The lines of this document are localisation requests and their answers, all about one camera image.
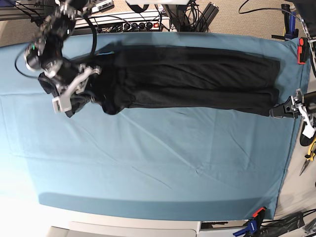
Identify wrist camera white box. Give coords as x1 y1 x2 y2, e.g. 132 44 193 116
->
52 95 72 113
302 124 316 139

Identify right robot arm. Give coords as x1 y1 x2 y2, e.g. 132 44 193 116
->
24 0 97 97

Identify orange blue clamp bottom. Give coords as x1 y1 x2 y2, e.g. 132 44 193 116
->
233 206 266 237

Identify black T-shirt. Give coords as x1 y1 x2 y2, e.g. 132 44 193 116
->
37 44 282 119

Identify blue table cloth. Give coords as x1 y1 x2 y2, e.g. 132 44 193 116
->
0 44 299 221

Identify black power strip red switch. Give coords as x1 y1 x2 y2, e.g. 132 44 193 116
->
97 22 162 34

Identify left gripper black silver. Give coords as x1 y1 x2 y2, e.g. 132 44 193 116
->
270 88 316 128

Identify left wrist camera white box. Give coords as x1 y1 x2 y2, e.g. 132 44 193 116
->
302 124 316 139

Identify blue bar clamp top right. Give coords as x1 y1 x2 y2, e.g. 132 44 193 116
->
271 3 299 41

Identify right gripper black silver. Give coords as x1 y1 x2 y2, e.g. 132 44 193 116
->
40 59 103 99

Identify yellow handled pliers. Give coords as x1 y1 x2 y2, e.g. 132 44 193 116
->
299 139 316 176

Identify orange black clamp top right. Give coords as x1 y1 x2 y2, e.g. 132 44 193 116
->
297 37 310 65

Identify black aluminium extrusion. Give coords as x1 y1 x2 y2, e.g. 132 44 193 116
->
196 2 219 32

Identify black computer mouse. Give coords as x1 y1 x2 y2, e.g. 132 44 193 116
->
299 133 313 147

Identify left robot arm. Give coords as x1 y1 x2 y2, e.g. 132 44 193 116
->
270 0 316 138

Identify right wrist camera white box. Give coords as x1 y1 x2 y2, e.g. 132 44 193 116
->
52 95 72 113

